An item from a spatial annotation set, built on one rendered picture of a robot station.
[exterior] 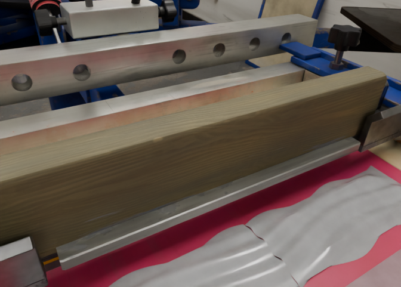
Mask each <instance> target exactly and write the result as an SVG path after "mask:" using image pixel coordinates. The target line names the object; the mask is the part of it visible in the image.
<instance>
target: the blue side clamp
mask: <svg viewBox="0 0 401 287"><path fill-rule="evenodd" d="M311 48H312V49H314V50H317V51H320V52H321V56H320V57H316V58H311V59H308V60H304V59H301V58H299V57H297V56H295V55H293V56H291V62H293V63H295V64H297V65H299V66H301V67H303V68H305V69H307V70H310V71H312V72H314V73H316V74H318V75H320V76H328V75H333V74H336V73H340V72H345V71H348V70H353V69H357V68H360V67H364V66H361V65H359V64H357V63H354V62H352V61H349V60H346V59H344V58H342V60H341V62H342V63H343V64H344V67H343V69H342V70H333V69H331V68H330V67H329V64H330V61H334V59H335V55H334V54H331V53H329V52H326V51H324V50H321V49H318V48H316V47H311ZM387 81H388V84H389V87H388V90H387V93H386V95H385V98H384V100H383V103H382V105H384V106H387V107H389V108H392V107H395V106H398V105H400V104H401V81H399V80H397V79H394V78H392V77H389V76H387Z"/></svg>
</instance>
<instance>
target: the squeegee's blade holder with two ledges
mask: <svg viewBox="0 0 401 287"><path fill-rule="evenodd" d="M359 146H360V142H359V141H357V140H356V139H354V138H353V137H349V138H346V139H343V140H341V141H338V142H336V143H333V144H330V145H328V146H325V147H322V148H319V149H317V150H314V151H312V152H309V153H306V154H304V155H301V156H298V157H296V158H293V159H290V160H288V161H285V162H282V163H279V164H277V165H274V166H271V167H269V168H266V169H264V170H261V171H258V172H255V173H253V174H250V175H247V176H245V177H242V178H240V179H237V180H235V181H231V182H229V183H226V184H223V185H221V186H218V187H216V188H213V189H211V190H208V191H205V192H203V193H200V194H198V195H194V196H192V197H189V198H187V199H184V200H181V201H179V202H176V203H173V204H170V205H168V206H165V207H163V208H160V209H157V210H155V211H152V212H149V213H146V214H144V215H141V216H139V217H136V218H133V219H131V220H128V221H125V222H123V223H120V224H117V225H115V226H112V227H109V228H107V229H104V230H101V231H99V232H96V233H93V234H91V235H88V236H85V237H82V238H80V239H77V240H74V241H72V242H69V243H67V244H64V245H62V246H59V247H56V250H57V254H58V258H59V261H60V264H61V268H62V270H67V269H70V268H72V267H74V266H77V265H79V264H82V263H84V262H87V261H89V260H91V259H94V258H97V257H99V256H101V255H104V254H106V253H108V252H111V251H114V250H116V249H118V248H121V247H123V246H126V245H128V244H130V243H133V242H136V241H138V240H140V239H143V238H145V237H148V236H150V235H153V234H155V233H157V232H160V231H163V230H165V229H167V228H170V227H172V226H175V225H177V224H180V223H182V222H184V221H187V220H189V219H192V218H194V217H197V216H199V215H202V214H204V213H206V212H209V211H212V210H213V209H216V208H219V207H221V206H223V205H226V204H228V203H231V202H233V201H236V200H238V199H241V198H243V197H245V196H248V195H251V194H253V193H255V192H258V191H260V190H262V189H265V188H268V187H270V186H272V185H275V184H277V183H280V182H282V181H285V180H287V179H289V178H292V177H294V176H297V175H299V174H302V173H304V172H307V171H309V170H311V169H314V168H317V167H319V166H321V165H324V164H326V163H328V162H331V161H334V160H336V159H338V158H341V157H343V156H346V155H349V154H351V153H353V152H356V151H358V149H359Z"/></svg>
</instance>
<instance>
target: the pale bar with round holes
mask: <svg viewBox="0 0 401 287"><path fill-rule="evenodd" d="M317 23H318V20H316V19H314V18H310V17H307V16H304V15H301V14H291V15H285V16H276V17H267V18H257V19H252V20H242V21H233V22H228V23H218V24H209V25H203V26H194V27H184V28H179V29H170V30H160V31H155V32H145V33H136V34H130V35H121V36H111V37H106V38H97V39H87V40H82V41H72V42H63V43H57V44H48V45H39V46H33V47H24V48H15V49H9V50H0V107H1V106H7V105H11V104H16V103H22V102H26V101H32V100H38V99H42V98H48V97H54V96H58V95H64V94H70V93H74V92H80V91H86V90H91V89H95V88H101V87H108V86H111V85H117V84H123V83H127V82H133V81H139V80H143V79H149V78H155V77H158V76H165V75H170V74H174V73H180V72H186V71H190V70H196V69H202V68H206V67H212V66H218V65H222V64H227V63H234V62H237V61H244V60H249V59H253V58H259V57H265V56H269V55H275V54H281V53H287V52H286V51H284V50H281V49H279V46H280V44H287V43H291V42H299V43H301V44H304V45H306V46H308V47H312V46H313V41H314V36H315V33H316V28H317ZM76 66H77V67H76ZM18 74H23V75H21V76H16V75H18Z"/></svg>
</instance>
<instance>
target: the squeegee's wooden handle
mask: <svg viewBox="0 0 401 287"><path fill-rule="evenodd" d="M386 82H387V75H386V74H385V73H384V72H382V71H379V70H377V69H374V68H372V67H369V66H365V67H360V68H357V69H353V70H348V71H345V72H340V73H336V74H333V75H328V76H323V77H320V78H316V79H311V80H308V81H304V82H299V83H296V84H291V85H287V86H284V87H279V88H274V89H271V90H267V91H262V92H258V93H255V94H250V95H245V96H242V97H238V98H233V99H230V100H225V101H221V102H218V103H213V104H209V105H206V106H201V107H196V108H193V109H189V110H184V111H181V112H176V113H172V114H168V115H164V116H160V117H157V118H151V119H147V120H144V121H140V122H135V123H132V124H127V125H122V126H118V127H115V128H111V129H106V130H103V131H98V132H94V133H90V134H86V135H82V136H78V137H73V138H69V139H66V140H61V141H57V142H54V143H49V144H44V145H41V146H37V147H33V148H29V149H24V150H20V151H17V152H12V153H8V154H5V155H0V246H2V245H6V244H8V243H11V242H14V241H17V240H19V239H22V238H25V237H28V236H32V237H33V240H34V242H35V245H36V248H37V250H38V254H39V256H40V259H41V261H42V263H43V262H46V261H48V260H51V259H53V258H56V257H58V254H57V250H56V247H59V246H62V245H64V244H67V243H69V242H72V241H74V240H77V239H80V238H82V237H85V236H88V235H91V234H93V233H96V232H99V231H101V230H104V229H107V228H109V227H112V226H115V225H117V224H120V223H123V222H125V221H128V220H131V219H133V218H136V217H139V216H141V215H144V214H146V213H149V212H152V211H155V210H157V209H160V208H163V207H165V206H168V205H170V204H173V203H176V202H179V201H181V200H184V199H187V198H189V197H192V196H194V195H198V194H200V193H203V192H205V191H208V190H211V189H213V188H216V187H218V186H221V185H223V184H226V183H229V182H231V181H235V180H237V179H240V178H242V177H245V176H247V175H250V174H253V173H255V172H258V171H261V170H264V169H266V168H269V167H271V166H274V165H277V164H279V163H282V162H285V161H288V160H290V159H293V158H296V157H298V156H301V155H304V154H306V153H309V152H312V151H314V150H317V149H319V148H322V147H325V146H328V145H330V144H333V143H336V142H338V141H341V140H343V139H346V138H349V137H353V138H354V139H356V140H359V137H360V134H361V132H362V128H363V126H364V123H365V120H366V117H367V116H370V115H373V114H374V113H375V111H376V108H377V105H378V103H379V100H380V97H381V94H382V92H383V89H384V87H385V83H386Z"/></svg>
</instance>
